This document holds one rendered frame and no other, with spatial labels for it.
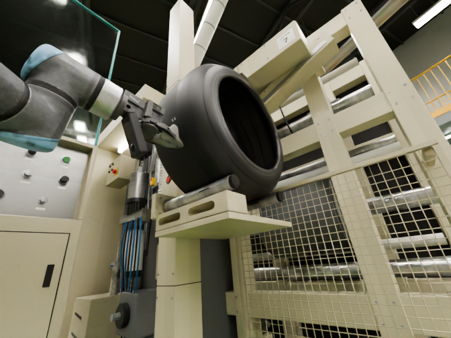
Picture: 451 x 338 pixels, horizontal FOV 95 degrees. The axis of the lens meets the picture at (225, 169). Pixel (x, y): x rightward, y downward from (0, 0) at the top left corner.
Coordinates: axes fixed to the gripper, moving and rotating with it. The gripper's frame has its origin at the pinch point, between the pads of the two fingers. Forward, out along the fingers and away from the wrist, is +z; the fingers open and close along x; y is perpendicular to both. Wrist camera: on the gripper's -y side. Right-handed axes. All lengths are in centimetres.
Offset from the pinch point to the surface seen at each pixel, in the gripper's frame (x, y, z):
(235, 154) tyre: -11.9, -1.8, 13.0
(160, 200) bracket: 23.3, -8.9, 9.9
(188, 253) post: 25.7, -26.1, 27.4
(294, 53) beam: -30, 67, 41
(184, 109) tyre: -5.2, 9.8, -3.4
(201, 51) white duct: 41, 139, 33
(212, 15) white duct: 22, 163, 28
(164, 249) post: 33.3, -24.8, 21.1
